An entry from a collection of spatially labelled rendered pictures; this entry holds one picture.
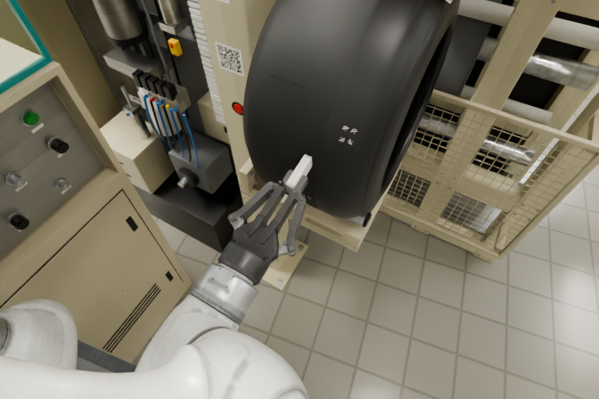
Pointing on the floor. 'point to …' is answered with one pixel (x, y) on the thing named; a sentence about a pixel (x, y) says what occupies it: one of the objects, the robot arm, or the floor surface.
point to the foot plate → (285, 268)
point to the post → (236, 33)
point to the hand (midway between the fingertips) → (299, 174)
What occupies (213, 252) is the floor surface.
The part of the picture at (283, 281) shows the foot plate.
